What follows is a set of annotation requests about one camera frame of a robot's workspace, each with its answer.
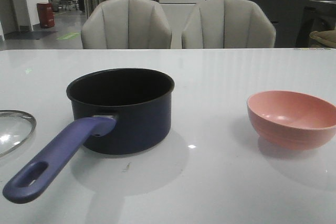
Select pink plastic bowl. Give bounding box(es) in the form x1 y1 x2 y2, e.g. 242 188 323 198
247 90 335 151

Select right beige upholstered chair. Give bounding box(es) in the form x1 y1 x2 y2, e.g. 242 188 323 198
181 0 276 49

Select dark washing machine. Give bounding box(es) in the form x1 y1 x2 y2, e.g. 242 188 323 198
296 0 335 47

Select left beige upholstered chair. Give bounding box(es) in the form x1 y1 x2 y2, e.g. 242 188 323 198
81 0 172 49

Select beige upholstered chair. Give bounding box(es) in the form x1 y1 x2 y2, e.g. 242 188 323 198
181 0 276 49
81 0 172 49

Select dark blue saucepan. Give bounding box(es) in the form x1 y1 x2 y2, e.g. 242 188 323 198
3 68 174 204

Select glass lid blue knob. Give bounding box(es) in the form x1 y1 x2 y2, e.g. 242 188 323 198
1 110 36 157

